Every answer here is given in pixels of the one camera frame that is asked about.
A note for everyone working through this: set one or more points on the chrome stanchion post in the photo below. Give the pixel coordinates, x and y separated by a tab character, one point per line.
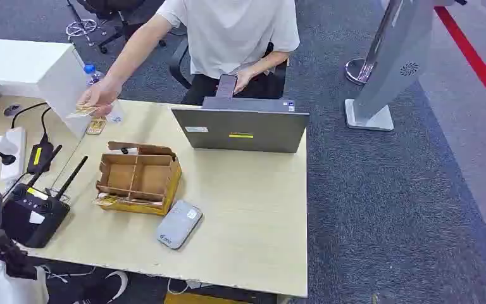
358	70

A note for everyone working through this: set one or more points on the grey laptop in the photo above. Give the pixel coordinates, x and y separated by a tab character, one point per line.
243	130

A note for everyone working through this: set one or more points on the red barrier belt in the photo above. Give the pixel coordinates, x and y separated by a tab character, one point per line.
475	63

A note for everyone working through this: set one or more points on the white partition box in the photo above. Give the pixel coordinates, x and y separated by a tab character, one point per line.
29	69

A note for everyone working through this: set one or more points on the person's left hand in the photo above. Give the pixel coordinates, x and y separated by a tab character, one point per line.
243	80

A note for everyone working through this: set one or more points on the black power adapter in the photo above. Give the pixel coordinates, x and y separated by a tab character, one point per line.
39	157

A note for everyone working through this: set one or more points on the person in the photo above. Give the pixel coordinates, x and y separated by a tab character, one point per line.
234	33

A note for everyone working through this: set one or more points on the wooden card box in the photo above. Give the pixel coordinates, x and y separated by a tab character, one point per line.
142	180

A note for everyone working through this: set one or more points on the white power strip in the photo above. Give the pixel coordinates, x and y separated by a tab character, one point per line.
14	142

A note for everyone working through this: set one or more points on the yellow box under desk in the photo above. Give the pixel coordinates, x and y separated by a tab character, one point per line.
197	299

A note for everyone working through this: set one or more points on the black office chair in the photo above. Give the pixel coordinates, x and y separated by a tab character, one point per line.
179	63
115	19

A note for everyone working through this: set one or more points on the grey kiosk stand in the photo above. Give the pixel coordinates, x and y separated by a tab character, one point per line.
394	63

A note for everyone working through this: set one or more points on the dark smartphone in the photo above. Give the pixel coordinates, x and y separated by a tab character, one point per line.
226	86

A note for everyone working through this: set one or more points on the black router with antennas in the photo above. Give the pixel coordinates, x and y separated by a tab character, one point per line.
33	214

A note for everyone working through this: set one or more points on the person's right hand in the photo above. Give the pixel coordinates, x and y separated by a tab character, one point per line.
100	95

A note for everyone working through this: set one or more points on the black plug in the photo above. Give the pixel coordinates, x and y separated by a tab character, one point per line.
5	158

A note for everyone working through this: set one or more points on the clear water bottle blue cap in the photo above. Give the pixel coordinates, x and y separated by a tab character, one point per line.
93	75

